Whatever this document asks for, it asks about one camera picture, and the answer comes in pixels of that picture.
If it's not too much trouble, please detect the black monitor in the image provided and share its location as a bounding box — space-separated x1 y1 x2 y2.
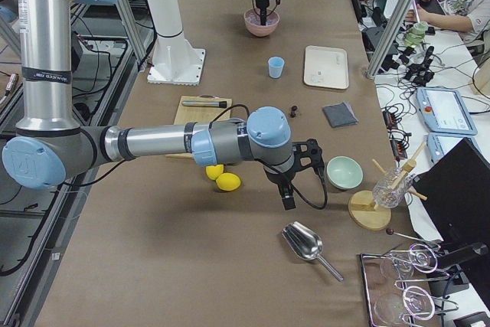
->
413 138 489 247

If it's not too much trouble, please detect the grey folded cloth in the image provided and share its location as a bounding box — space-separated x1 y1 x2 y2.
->
322 101 358 128

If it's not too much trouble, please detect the mint green bowl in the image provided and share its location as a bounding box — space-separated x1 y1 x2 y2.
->
326 156 364 190

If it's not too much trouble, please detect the yellow lemon upper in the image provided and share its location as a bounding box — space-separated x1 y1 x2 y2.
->
205 164 224 181

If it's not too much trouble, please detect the wooden cup stand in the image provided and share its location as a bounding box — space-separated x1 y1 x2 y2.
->
348 141 427 231

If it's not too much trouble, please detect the wine glass lower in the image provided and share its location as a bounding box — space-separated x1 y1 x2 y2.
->
374 286 435 326

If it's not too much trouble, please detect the blue teach pendant lower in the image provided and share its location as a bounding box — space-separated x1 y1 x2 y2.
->
426 132 479 165

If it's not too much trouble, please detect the cream rabbit tray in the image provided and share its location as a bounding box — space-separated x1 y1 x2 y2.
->
303 45 349 90

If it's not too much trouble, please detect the blue teach pendant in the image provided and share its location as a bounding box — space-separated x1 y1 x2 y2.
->
416 87 478 136
426 132 479 165

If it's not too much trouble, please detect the wine glass upper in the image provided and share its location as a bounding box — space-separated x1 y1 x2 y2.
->
380 244 437 280

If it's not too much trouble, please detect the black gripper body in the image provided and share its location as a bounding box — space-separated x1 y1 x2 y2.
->
264 168 295 189
255 0 270 8

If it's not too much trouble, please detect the wooden cutting board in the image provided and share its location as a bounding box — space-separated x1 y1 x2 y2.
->
165 94 234 159

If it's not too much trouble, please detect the blue teach pendant upper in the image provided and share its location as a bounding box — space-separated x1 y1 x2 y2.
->
416 87 478 136

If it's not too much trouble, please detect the wine glass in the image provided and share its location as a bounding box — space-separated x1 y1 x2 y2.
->
374 286 435 326
380 244 437 280

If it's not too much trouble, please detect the light blue cup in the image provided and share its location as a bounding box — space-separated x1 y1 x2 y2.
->
268 56 285 79

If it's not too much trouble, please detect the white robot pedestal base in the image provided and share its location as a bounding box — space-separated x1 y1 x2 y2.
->
147 0 205 86

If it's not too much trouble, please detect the pile of clear ice cubes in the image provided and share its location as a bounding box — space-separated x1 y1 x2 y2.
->
244 9 279 26

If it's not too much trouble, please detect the yellow lemon lower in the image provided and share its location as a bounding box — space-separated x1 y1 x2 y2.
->
215 172 241 191

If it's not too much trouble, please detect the steel muddler black tip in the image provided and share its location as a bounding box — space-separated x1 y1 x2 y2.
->
181 100 228 109

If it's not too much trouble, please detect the clear glass on stand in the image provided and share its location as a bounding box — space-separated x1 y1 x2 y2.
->
372 168 413 208

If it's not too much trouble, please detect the seated person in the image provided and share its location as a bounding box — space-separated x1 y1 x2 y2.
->
405 0 489 42

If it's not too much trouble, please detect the yellow lemon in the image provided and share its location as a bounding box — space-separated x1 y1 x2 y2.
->
215 172 241 191
205 164 224 181

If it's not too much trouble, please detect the aluminium frame post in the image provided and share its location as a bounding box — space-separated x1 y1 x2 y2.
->
365 0 413 80

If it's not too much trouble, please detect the steel ice scoop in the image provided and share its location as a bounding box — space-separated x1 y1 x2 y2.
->
282 221 344 282

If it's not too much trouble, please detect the pink bowl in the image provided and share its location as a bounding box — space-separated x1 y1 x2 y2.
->
243 8 280 38

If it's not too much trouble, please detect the black glass rack tray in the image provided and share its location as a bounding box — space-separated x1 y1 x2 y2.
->
359 242 459 326

